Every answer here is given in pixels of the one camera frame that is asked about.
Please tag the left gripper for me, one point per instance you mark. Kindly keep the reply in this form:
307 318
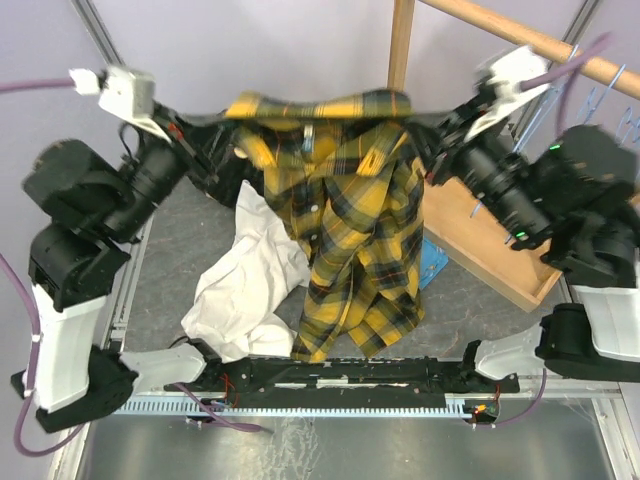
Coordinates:
167 119

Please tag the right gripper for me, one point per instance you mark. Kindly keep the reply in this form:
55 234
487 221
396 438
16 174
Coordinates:
438 138

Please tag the yellow plaid shirt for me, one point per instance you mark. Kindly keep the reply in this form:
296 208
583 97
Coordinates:
343 178

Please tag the light blue wire hanger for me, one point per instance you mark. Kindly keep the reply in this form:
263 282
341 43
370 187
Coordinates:
628 129
596 97
522 123

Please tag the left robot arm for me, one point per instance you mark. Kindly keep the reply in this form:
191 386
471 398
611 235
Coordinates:
95 210

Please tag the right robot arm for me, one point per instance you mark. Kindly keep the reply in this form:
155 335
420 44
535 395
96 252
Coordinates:
573 204

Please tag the white shirt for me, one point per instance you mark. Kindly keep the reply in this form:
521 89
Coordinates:
236 298

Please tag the black flower-pattern garment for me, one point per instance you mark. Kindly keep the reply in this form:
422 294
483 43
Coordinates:
222 170

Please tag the wooden clothes rack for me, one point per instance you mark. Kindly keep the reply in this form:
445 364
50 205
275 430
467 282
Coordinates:
458 222

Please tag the blue folded cloth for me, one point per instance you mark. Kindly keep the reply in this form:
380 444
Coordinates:
433 260

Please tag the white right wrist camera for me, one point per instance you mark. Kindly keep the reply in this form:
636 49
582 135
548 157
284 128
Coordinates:
503 88

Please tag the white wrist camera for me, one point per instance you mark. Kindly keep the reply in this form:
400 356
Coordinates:
503 88
125 93

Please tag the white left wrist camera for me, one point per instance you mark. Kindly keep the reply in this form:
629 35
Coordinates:
125 93

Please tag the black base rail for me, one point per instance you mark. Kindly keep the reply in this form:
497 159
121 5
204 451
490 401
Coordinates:
275 383

